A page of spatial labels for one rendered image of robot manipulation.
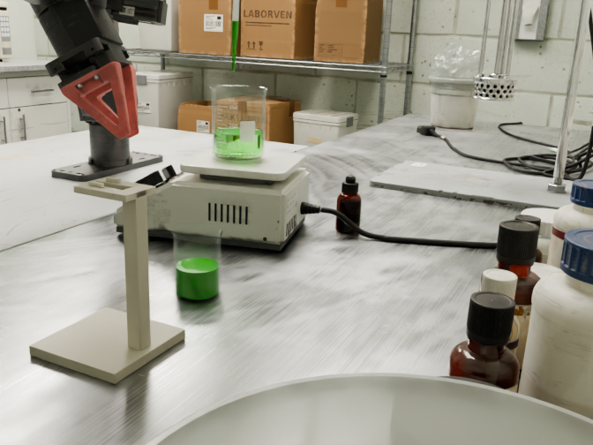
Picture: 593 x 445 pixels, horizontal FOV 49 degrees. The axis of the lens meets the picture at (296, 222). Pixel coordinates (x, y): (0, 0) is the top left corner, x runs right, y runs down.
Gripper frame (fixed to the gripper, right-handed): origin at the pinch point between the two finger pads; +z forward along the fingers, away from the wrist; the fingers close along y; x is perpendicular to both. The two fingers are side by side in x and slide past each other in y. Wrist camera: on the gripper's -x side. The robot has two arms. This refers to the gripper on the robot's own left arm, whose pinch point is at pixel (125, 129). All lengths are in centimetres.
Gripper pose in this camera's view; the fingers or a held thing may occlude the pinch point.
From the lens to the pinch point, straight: 77.5
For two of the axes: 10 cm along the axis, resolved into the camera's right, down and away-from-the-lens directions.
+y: 0.4, -1.6, 9.9
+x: -8.9, 4.4, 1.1
